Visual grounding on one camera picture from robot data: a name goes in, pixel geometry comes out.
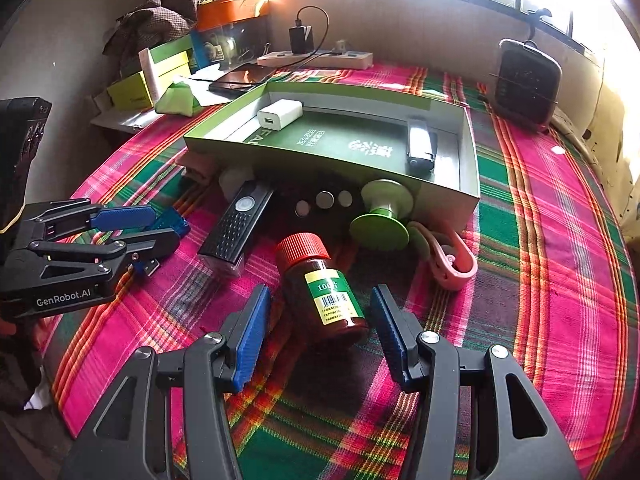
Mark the glass tank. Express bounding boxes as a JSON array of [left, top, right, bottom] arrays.
[[192, 15, 273, 68]]

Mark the white upright card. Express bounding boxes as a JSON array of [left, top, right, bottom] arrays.
[[139, 47, 162, 103]]

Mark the button battery card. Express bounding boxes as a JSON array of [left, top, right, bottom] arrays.
[[270, 184, 363, 241]]

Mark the white paper sheet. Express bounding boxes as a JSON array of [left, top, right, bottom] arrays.
[[90, 75, 236, 133]]

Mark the black silver USB device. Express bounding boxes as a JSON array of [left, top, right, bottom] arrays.
[[406, 116, 438, 170]]

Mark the black remote control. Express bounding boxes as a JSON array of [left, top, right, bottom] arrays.
[[197, 180, 275, 267]]

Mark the dark space heater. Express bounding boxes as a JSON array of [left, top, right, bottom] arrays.
[[492, 38, 563, 131]]

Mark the brown bottle red cap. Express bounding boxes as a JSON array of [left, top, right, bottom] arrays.
[[275, 232, 371, 346]]

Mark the white power strip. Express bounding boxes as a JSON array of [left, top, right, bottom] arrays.
[[257, 50, 374, 70]]

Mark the black smartphone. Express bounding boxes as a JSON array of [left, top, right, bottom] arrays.
[[209, 62, 278, 97]]

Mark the blue small box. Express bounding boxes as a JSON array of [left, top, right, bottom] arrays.
[[191, 35, 212, 70]]

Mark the black charger plug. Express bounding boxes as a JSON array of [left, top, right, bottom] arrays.
[[289, 19, 315, 55]]

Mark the green cloth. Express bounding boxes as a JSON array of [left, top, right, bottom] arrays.
[[155, 80, 203, 116]]

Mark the green plastic spool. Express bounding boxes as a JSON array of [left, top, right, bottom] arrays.
[[349, 179, 416, 252]]

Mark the white charger adapter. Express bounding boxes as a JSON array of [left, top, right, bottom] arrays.
[[257, 100, 305, 130]]

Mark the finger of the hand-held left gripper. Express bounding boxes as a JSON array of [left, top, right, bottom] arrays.
[[15, 199, 157, 240], [29, 229, 182, 276]]

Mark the black heater cable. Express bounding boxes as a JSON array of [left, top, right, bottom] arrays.
[[520, 7, 553, 48]]

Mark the beige folded cloth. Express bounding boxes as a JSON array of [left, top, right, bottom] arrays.
[[179, 152, 221, 187]]

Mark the green cardboard carton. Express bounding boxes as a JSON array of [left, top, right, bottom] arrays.
[[122, 35, 197, 78]]

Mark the green cardboard box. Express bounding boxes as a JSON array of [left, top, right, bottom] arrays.
[[182, 81, 482, 216]]

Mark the pink plastic clip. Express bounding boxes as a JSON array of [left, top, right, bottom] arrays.
[[410, 220, 478, 292]]

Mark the black charging cable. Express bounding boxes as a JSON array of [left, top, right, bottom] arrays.
[[190, 6, 351, 86]]

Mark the brown checkered cloth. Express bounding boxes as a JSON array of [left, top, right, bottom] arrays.
[[102, 0, 196, 68]]

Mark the blue USB adapter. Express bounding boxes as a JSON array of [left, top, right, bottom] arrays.
[[132, 210, 192, 277]]

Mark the plaid blanket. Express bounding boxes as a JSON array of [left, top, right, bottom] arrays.
[[42, 62, 631, 480]]

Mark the cream dotted cloth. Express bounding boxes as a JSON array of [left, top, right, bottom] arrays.
[[550, 55, 640, 241]]

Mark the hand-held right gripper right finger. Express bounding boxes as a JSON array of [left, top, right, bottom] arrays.
[[369, 284, 583, 480]]

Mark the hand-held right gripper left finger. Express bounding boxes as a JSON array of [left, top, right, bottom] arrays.
[[59, 284, 272, 480]]

